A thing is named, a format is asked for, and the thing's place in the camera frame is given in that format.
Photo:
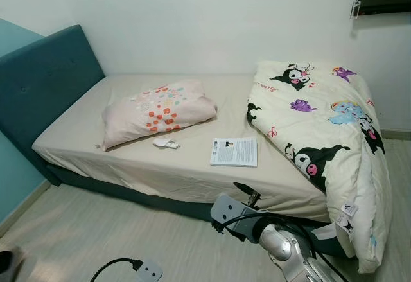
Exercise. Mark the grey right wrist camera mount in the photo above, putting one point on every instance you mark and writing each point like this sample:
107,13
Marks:
225,210

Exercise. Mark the crumpled white tissue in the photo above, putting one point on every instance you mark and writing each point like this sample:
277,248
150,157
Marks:
166,144

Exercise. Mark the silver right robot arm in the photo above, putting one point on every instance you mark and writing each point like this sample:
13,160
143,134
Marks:
282,246

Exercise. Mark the pink dotted pillow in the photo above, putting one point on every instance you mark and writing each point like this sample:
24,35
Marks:
192,110

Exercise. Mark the beige skirting board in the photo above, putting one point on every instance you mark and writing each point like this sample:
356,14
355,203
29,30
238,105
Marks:
22,210

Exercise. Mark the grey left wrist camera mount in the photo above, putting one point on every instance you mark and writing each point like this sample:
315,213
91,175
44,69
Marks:
149,272

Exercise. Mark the cartoon print duvet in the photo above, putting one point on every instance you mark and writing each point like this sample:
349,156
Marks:
308,128

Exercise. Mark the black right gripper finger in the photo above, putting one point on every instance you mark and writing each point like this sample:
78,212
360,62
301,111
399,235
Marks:
244,188

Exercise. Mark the blue fabric bed frame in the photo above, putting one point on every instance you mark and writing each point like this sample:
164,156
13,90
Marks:
45,83

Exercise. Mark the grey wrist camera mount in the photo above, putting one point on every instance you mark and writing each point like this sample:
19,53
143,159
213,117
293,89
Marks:
225,210
149,272

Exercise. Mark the white paperback book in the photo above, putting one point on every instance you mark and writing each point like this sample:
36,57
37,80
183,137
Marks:
234,152

